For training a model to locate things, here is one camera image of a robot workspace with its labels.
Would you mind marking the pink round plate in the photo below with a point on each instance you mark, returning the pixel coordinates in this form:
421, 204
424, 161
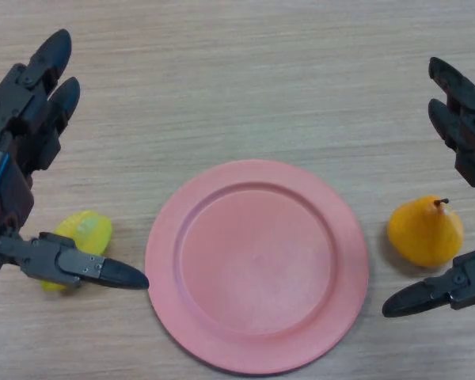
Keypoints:
257, 269

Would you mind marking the yellow starfruit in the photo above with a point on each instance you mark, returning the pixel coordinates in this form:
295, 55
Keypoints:
91, 229

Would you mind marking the yellow pear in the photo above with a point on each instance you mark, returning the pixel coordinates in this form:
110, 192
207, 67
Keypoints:
423, 233

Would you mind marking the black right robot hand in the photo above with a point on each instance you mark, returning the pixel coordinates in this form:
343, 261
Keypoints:
467, 99

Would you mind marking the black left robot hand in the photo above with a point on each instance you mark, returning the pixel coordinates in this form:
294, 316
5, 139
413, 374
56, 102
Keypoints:
8, 198

